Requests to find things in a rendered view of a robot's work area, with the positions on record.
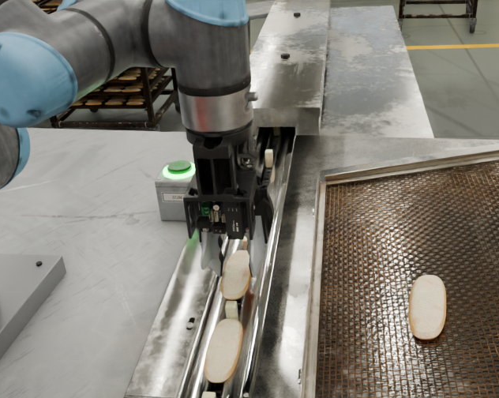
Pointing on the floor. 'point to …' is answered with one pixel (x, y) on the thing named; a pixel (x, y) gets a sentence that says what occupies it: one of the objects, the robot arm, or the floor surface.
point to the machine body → (370, 77)
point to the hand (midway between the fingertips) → (237, 264)
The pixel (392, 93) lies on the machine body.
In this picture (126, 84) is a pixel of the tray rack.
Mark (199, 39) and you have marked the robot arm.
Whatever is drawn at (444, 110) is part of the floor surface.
